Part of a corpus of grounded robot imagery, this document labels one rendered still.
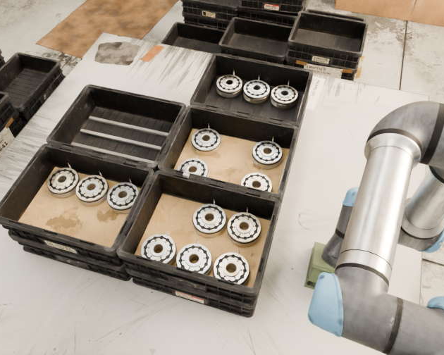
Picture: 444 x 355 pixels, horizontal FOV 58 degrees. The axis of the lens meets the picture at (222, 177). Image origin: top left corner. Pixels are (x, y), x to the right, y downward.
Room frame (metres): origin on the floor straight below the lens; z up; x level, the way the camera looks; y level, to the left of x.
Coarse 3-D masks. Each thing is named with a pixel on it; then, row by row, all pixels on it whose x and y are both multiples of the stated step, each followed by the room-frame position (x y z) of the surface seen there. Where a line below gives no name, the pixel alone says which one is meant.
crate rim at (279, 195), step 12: (192, 108) 1.02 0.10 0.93; (204, 108) 1.01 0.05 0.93; (180, 120) 0.96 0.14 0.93; (252, 120) 0.95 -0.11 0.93; (264, 120) 0.95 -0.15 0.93; (168, 144) 0.85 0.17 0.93; (288, 156) 0.79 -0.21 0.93; (168, 168) 0.75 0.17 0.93; (288, 168) 0.74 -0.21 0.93; (204, 180) 0.70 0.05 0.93; (216, 180) 0.70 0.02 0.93; (264, 192) 0.65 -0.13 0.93
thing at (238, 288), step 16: (176, 176) 0.73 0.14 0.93; (144, 192) 0.67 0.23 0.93; (240, 192) 0.66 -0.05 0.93; (128, 224) 0.56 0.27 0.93; (272, 224) 0.55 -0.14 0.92; (128, 256) 0.46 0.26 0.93; (176, 272) 0.41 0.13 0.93; (192, 272) 0.41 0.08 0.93; (224, 288) 0.37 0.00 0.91; (240, 288) 0.36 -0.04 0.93; (256, 288) 0.36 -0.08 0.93
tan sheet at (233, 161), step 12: (192, 132) 0.99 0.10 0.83; (228, 144) 0.93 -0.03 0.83; (240, 144) 0.93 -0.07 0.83; (252, 144) 0.93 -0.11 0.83; (180, 156) 0.88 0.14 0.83; (192, 156) 0.88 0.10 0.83; (204, 156) 0.88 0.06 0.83; (216, 156) 0.88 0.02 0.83; (228, 156) 0.87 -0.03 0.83; (240, 156) 0.87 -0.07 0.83; (216, 168) 0.82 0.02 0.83; (228, 168) 0.82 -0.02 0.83; (240, 168) 0.82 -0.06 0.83; (252, 168) 0.82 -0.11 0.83; (276, 168) 0.82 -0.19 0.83; (228, 180) 0.77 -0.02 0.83; (240, 180) 0.77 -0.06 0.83; (276, 180) 0.77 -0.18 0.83; (276, 192) 0.72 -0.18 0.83
